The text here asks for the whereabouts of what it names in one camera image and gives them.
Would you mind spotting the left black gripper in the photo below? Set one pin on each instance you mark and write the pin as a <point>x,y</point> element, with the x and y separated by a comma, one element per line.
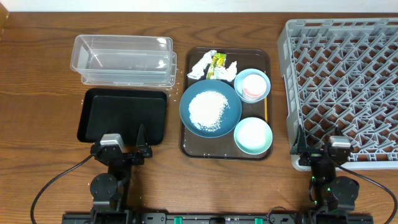
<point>142,152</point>

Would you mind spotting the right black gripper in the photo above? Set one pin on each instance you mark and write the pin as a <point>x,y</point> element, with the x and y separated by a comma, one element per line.
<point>301,145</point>

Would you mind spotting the white rice pile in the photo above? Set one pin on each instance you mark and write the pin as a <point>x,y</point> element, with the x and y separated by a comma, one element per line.
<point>206,110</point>

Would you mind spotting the pink cup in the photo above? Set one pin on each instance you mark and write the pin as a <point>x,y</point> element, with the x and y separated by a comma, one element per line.
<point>254,86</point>

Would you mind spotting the white tissue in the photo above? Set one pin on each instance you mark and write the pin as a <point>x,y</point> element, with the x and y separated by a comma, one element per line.
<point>228,74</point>
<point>199,68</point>

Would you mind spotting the dark blue plate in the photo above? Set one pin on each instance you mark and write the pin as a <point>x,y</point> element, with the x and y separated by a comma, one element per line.
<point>231,116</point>

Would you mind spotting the green yellow snack wrapper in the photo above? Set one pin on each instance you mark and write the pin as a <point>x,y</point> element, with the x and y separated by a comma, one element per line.
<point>216,65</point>

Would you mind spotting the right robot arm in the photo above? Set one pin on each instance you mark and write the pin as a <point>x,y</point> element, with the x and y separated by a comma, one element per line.
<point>334,196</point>

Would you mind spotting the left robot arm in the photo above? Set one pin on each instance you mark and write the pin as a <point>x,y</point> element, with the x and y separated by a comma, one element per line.
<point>110,189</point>

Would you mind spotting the grey dishwasher rack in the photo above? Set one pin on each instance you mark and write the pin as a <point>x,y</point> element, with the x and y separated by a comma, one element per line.
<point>342,74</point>

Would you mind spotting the black plastic tray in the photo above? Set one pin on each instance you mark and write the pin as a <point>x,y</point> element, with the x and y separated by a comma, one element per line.
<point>118,111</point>

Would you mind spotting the wooden chopstick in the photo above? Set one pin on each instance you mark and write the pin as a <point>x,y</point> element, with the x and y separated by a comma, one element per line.
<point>265,110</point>

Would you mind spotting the mint green bowl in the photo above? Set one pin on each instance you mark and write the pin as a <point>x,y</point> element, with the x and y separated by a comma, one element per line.
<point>253,136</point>

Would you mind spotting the brown serving tray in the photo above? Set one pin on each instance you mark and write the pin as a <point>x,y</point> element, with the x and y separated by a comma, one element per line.
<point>224,147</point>

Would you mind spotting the clear plastic bin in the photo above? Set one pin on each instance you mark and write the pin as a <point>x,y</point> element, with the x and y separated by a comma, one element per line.
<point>124,60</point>

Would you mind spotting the light blue bowl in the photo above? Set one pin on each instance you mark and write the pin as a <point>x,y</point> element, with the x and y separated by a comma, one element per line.
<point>238,83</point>

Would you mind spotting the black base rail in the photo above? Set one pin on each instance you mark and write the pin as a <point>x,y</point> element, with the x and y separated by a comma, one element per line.
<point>161,218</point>

